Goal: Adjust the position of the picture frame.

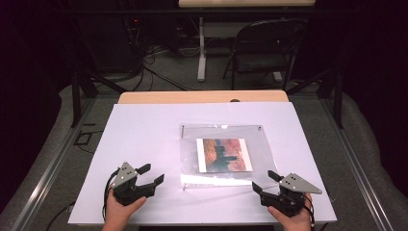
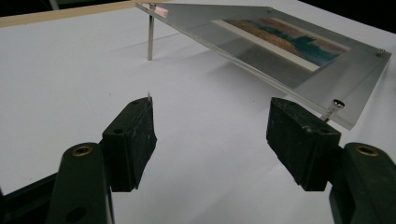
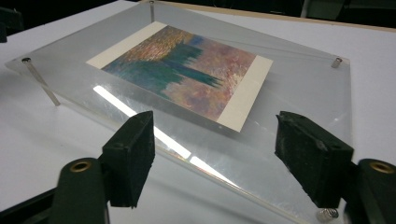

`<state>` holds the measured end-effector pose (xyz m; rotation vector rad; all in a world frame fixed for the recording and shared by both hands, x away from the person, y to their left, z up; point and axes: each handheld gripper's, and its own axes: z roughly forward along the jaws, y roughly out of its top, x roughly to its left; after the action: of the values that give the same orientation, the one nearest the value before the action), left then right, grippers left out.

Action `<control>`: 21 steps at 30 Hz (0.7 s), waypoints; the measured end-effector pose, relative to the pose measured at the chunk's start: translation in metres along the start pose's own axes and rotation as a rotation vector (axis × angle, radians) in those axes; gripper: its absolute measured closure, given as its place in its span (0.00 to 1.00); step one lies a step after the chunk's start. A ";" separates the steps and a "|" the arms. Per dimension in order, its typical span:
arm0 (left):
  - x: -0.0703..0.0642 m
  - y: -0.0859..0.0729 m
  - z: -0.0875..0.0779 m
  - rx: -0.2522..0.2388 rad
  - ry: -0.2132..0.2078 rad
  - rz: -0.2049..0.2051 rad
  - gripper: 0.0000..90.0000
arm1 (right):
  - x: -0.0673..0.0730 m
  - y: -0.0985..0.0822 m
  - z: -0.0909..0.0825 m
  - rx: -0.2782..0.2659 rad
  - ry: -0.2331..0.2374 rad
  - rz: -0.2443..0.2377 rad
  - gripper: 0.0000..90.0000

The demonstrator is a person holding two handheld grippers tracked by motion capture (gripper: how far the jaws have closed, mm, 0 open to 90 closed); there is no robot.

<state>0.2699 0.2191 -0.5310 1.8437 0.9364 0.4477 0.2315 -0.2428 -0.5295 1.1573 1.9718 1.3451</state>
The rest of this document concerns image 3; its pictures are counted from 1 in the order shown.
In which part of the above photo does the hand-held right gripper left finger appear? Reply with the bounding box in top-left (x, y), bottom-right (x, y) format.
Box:
top-left (98, 110), bottom-right (156, 209)

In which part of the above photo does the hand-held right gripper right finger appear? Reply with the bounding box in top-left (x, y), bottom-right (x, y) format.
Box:
top-left (274, 110), bottom-right (355, 209)

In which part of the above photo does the clear acrylic picture frame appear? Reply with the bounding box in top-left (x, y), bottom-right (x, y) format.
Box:
top-left (4, 0), bottom-right (355, 224)

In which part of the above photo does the colourful painting print card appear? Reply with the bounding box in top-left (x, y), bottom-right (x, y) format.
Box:
top-left (85, 21), bottom-right (275, 133)

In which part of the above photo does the dark object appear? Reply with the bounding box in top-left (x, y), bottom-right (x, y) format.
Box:
top-left (0, 7), bottom-right (25, 44)

